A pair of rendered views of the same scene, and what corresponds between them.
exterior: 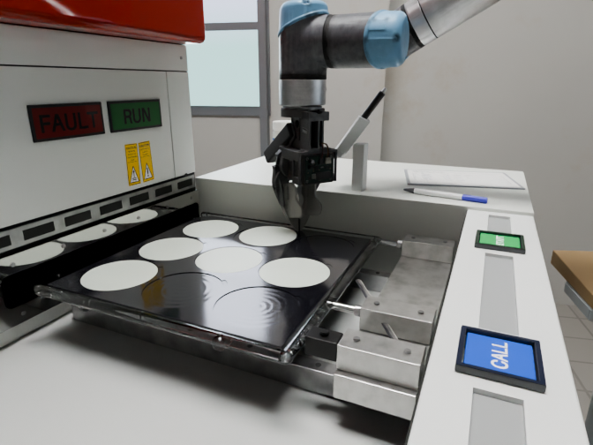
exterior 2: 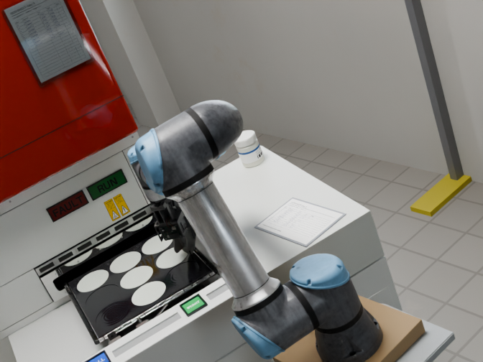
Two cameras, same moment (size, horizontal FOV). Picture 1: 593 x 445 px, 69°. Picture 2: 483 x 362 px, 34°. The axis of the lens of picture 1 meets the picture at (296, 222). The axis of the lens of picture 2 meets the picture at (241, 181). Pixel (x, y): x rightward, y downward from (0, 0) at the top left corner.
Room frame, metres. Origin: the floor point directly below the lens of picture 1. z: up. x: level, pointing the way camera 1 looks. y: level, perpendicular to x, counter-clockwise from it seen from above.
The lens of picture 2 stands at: (-0.34, -1.60, 2.03)
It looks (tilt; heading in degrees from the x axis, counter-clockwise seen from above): 27 degrees down; 50
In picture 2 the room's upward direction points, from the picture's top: 22 degrees counter-clockwise
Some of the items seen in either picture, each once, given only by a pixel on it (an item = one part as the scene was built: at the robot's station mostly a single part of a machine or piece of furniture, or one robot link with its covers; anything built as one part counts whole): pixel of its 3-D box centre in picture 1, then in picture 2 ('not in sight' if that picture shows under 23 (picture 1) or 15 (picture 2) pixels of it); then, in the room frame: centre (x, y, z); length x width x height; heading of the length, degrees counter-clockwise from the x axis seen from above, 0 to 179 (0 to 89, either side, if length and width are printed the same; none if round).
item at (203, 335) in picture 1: (144, 318); (80, 311); (0.43, 0.17, 0.90); 0.37 x 0.01 x 0.01; 66
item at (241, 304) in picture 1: (228, 260); (136, 277); (0.60, 0.10, 0.90); 0.34 x 0.34 x 0.01; 66
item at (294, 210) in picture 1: (295, 208); (178, 245); (0.71, 0.00, 0.95); 0.06 x 0.03 x 0.09; 29
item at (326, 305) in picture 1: (343, 282); (157, 306); (0.52, -0.06, 0.90); 0.38 x 0.01 x 0.01; 156
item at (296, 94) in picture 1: (304, 94); (159, 188); (0.72, -0.01, 1.13); 0.08 x 0.08 x 0.05
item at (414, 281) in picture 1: (408, 310); not in sight; (0.51, -0.15, 0.87); 0.36 x 0.08 x 0.03; 156
